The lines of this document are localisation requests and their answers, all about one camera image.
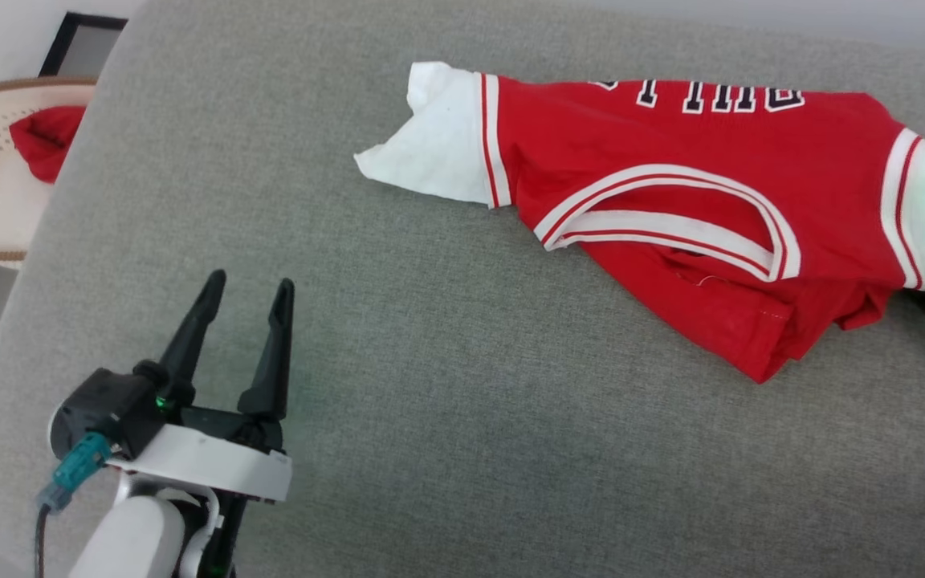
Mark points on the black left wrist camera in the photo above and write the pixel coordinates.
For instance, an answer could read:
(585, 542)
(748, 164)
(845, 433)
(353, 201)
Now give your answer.
(105, 405)

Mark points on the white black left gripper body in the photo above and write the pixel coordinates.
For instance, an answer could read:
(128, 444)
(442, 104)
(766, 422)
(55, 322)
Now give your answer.
(205, 461)

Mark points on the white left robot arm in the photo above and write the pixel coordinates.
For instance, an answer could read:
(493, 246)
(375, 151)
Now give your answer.
(133, 538)

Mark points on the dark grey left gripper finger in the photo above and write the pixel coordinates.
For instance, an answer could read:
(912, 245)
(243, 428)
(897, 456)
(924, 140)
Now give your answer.
(193, 337)
(274, 361)

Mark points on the red cloth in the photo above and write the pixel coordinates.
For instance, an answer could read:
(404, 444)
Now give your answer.
(45, 140)

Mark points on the grey fabric sofa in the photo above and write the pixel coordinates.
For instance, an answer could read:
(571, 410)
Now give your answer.
(446, 385)

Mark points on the red white basketball jersey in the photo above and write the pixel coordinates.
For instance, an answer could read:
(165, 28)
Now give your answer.
(671, 136)

